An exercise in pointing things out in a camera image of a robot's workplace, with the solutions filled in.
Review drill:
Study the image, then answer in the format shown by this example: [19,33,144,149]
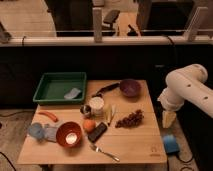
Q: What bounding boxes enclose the purple grape bunch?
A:
[115,110,143,128]

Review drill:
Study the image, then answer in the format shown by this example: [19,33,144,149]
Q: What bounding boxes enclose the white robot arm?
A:
[157,64,213,128]

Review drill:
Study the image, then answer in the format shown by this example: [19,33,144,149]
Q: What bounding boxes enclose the purple bowl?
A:
[119,79,141,97]

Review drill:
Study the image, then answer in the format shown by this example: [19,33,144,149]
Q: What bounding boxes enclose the red bowl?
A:
[56,122,82,147]

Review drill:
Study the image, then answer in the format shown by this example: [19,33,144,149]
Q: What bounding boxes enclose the blue floor object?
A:
[163,135,180,154]

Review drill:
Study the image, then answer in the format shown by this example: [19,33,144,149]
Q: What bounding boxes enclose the wooden table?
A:
[18,80,167,165]

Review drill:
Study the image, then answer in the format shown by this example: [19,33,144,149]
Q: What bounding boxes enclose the yellow banana peel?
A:
[104,105,116,125]

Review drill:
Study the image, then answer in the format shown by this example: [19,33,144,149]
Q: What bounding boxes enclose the black rectangular block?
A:
[88,122,107,143]

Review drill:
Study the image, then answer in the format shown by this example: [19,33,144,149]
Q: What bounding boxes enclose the white cup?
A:
[89,97,104,115]

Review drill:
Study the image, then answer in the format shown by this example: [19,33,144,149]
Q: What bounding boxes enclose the orange fruit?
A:
[83,119,96,133]

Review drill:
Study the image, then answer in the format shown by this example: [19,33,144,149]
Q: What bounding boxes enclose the silver fork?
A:
[90,144,120,162]

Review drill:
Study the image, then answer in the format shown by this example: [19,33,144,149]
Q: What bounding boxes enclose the white railing bar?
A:
[0,35,213,47]

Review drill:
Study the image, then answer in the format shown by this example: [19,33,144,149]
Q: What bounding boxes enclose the small dark jar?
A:
[80,105,91,118]

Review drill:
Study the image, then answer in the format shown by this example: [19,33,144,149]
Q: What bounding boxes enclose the grey sponge in tray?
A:
[64,88,81,100]

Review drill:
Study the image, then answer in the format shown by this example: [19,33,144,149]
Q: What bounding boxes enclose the green plastic tray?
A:
[33,72,87,105]

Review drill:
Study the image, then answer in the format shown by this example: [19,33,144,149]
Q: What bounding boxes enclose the grey cloth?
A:
[44,121,63,142]

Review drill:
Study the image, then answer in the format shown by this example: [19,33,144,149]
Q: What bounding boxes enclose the orange carrot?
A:
[38,111,58,122]

